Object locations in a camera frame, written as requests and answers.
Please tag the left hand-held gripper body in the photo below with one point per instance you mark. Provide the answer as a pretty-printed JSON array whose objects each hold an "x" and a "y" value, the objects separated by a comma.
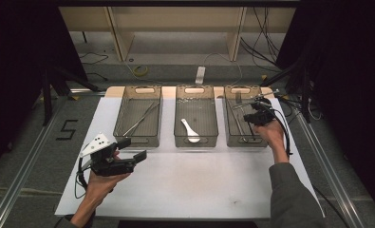
[{"x": 109, "y": 164}]

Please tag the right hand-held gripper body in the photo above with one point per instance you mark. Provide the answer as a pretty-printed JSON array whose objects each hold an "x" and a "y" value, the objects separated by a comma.
[{"x": 259, "y": 118}]

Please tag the silver metal fork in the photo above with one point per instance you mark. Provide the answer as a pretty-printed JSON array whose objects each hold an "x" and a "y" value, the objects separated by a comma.
[{"x": 245, "y": 104}]

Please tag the smoky clear plastic bin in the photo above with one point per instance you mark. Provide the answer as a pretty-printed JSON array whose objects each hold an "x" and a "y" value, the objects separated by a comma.
[
  {"x": 137, "y": 139},
  {"x": 235, "y": 144},
  {"x": 196, "y": 107}
]

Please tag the white ceramic spoon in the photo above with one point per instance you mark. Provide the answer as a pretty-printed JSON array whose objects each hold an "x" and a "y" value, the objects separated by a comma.
[{"x": 193, "y": 137}]

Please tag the person's left hand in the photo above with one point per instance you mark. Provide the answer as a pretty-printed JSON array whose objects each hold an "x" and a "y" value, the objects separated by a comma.
[{"x": 98, "y": 186}]

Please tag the person's right hand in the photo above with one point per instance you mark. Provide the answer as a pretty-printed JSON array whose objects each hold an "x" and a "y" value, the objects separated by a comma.
[{"x": 273, "y": 139}]

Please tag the black metal stand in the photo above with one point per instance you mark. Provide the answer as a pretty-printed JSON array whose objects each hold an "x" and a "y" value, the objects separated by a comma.
[
  {"x": 46, "y": 95},
  {"x": 305, "y": 95}
]

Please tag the white table sheet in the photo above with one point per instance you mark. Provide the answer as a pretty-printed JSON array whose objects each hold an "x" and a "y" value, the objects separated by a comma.
[{"x": 191, "y": 177}]

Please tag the white power strip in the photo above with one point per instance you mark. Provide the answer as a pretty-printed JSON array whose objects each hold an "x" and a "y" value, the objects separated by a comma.
[{"x": 200, "y": 75}]

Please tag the yellow tape roll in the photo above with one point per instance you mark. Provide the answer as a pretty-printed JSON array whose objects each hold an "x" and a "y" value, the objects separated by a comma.
[{"x": 136, "y": 71}]

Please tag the black curtain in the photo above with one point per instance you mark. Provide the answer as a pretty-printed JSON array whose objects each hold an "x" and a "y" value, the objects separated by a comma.
[
  {"x": 11, "y": 63},
  {"x": 349, "y": 63}
]

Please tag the beige wooden shelf unit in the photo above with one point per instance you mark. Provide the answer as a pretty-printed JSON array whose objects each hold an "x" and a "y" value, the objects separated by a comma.
[{"x": 175, "y": 19}]

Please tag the aluminium floor rail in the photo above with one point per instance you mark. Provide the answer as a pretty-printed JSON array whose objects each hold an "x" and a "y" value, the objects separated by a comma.
[
  {"x": 20, "y": 180},
  {"x": 330, "y": 177}
]

